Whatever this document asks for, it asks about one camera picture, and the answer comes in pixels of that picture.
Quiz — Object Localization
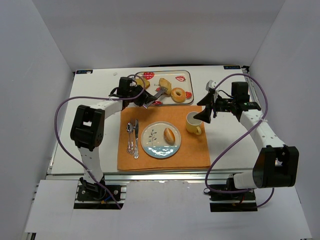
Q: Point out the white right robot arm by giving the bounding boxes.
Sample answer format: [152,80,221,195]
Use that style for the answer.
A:
[194,80,299,191]

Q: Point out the long brown pastry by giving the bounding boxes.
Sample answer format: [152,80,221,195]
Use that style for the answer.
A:
[159,77,172,96]

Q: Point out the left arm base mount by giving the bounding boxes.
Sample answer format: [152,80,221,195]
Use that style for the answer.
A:
[73,181,127,210]

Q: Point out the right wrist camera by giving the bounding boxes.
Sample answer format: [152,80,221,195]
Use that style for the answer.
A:
[205,80,220,103]

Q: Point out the sugared bagel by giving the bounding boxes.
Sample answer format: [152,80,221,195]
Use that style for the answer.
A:
[171,87,186,103]

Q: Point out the toast slice with herbs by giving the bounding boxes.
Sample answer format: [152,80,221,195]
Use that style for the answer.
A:
[135,77,150,89]

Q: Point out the orange woven placemat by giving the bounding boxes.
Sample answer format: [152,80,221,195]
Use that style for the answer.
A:
[117,105,211,171]

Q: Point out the yellow mug white inside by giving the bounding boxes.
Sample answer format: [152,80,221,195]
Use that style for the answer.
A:
[185,111,202,135]

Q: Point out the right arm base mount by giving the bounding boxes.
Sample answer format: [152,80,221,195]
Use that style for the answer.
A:
[203,187,258,213]

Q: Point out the silver serving tongs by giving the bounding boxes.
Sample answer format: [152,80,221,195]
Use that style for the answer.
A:
[142,87,168,109]

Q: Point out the silver fork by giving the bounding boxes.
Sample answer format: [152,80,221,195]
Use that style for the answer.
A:
[129,118,135,155]

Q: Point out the silver spoon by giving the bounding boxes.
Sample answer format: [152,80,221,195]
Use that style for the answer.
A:
[126,122,133,154]

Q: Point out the strawberry print tray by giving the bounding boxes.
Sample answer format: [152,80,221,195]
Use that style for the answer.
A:
[137,70,194,106]

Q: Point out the aluminium table frame rail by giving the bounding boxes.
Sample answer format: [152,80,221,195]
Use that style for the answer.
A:
[45,170,231,181]

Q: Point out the cream and blue plate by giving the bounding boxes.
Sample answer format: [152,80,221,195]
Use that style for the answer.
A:
[140,121,182,159]

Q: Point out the sesame bread roll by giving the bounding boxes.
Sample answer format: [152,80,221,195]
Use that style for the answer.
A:
[163,127,176,145]

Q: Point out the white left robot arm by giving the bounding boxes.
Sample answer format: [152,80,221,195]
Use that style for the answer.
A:
[70,74,158,196]

